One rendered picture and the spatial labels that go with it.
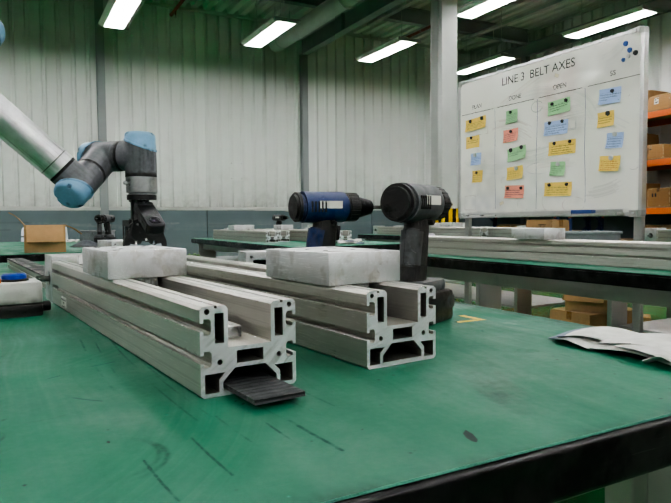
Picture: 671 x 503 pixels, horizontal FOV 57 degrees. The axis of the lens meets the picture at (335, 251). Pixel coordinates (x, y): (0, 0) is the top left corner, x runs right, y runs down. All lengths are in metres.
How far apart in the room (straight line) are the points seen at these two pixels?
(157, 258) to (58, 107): 11.78
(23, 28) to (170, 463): 12.52
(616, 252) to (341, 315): 1.56
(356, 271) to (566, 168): 3.30
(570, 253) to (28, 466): 2.02
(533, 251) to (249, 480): 2.07
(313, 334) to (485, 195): 3.76
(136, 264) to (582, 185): 3.28
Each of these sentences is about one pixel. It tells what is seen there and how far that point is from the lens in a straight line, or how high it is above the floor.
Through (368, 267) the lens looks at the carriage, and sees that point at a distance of 0.75.
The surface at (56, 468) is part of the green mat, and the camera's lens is 0.47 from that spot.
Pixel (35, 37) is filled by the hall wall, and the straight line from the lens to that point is 12.84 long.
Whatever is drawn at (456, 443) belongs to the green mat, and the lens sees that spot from 0.48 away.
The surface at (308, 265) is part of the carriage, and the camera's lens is 0.75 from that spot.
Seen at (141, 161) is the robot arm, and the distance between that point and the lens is 1.57.
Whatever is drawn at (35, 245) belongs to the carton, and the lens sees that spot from 3.59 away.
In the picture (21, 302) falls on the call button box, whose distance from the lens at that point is 1.18.
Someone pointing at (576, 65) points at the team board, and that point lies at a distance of 4.03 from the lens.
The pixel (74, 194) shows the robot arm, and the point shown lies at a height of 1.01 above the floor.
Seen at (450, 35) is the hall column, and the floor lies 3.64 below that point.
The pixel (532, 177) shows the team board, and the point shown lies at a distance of 4.16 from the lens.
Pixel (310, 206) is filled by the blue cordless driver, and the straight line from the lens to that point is 1.15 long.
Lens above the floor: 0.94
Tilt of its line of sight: 3 degrees down
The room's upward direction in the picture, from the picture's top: 1 degrees counter-clockwise
